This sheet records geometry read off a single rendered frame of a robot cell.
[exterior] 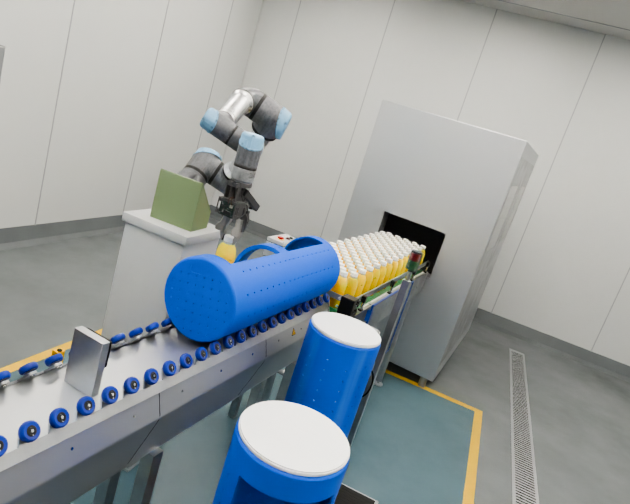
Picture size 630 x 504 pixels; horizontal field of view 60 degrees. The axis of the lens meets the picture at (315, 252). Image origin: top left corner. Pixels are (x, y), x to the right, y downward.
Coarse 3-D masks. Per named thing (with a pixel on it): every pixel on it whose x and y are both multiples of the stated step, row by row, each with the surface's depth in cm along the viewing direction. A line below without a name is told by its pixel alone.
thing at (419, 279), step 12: (420, 276) 385; (396, 288) 335; (420, 288) 403; (372, 300) 296; (408, 300) 389; (360, 312) 272; (396, 336) 396; (384, 360) 401; (384, 372) 404; (264, 396) 320
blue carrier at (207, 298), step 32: (192, 256) 175; (288, 256) 209; (320, 256) 232; (192, 288) 176; (224, 288) 170; (256, 288) 181; (288, 288) 202; (320, 288) 233; (192, 320) 177; (224, 320) 172; (256, 320) 190
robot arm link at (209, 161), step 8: (200, 152) 237; (208, 152) 237; (216, 152) 239; (192, 160) 235; (200, 160) 235; (208, 160) 236; (216, 160) 238; (200, 168) 233; (208, 168) 236; (216, 168) 237; (208, 176) 237
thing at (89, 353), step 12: (84, 336) 136; (96, 336) 136; (72, 348) 138; (84, 348) 136; (96, 348) 135; (108, 348) 136; (72, 360) 139; (84, 360) 137; (96, 360) 135; (72, 372) 139; (84, 372) 137; (96, 372) 136; (72, 384) 140; (84, 384) 138; (96, 384) 137
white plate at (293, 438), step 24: (264, 408) 136; (288, 408) 140; (240, 432) 124; (264, 432) 127; (288, 432) 130; (312, 432) 133; (336, 432) 136; (264, 456) 118; (288, 456) 121; (312, 456) 123; (336, 456) 126
